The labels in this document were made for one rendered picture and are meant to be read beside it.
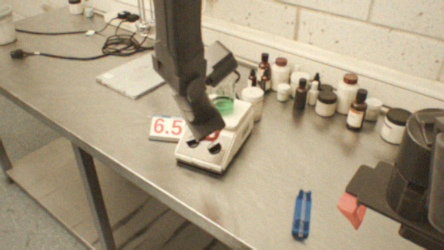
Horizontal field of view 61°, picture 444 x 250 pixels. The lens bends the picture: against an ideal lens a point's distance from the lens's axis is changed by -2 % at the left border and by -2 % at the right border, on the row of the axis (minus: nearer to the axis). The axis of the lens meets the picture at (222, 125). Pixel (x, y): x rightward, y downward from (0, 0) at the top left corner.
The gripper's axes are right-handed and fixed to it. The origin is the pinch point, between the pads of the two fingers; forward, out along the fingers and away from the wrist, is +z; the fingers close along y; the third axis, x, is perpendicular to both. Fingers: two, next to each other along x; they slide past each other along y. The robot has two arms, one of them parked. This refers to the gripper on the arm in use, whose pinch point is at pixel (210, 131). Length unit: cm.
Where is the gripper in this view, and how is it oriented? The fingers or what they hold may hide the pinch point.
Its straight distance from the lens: 83.6
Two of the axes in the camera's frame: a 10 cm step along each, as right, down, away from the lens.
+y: -4.6, -7.4, 4.9
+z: 2.1, 4.5, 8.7
